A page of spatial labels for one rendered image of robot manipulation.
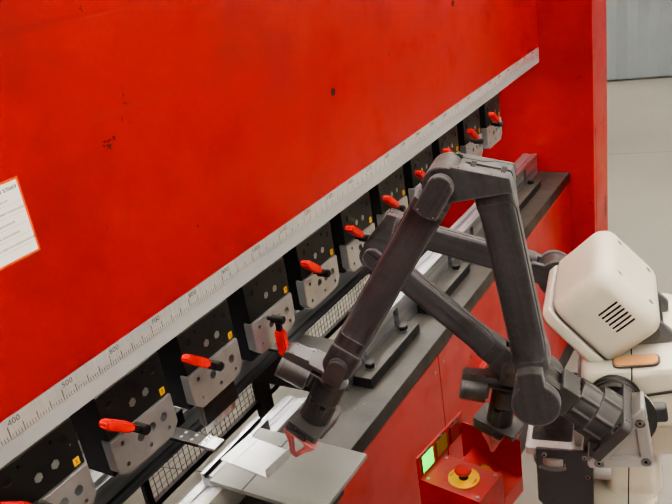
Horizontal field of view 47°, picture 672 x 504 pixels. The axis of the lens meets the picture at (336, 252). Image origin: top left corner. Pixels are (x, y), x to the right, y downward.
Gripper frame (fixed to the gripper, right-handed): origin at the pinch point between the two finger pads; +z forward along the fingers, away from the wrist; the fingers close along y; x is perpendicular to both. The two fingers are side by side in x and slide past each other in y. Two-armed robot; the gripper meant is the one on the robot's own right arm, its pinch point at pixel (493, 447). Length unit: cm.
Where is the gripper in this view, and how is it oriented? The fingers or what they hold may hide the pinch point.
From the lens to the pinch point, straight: 188.6
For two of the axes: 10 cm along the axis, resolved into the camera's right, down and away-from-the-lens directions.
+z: -0.4, 8.4, 5.4
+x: -6.1, 4.1, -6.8
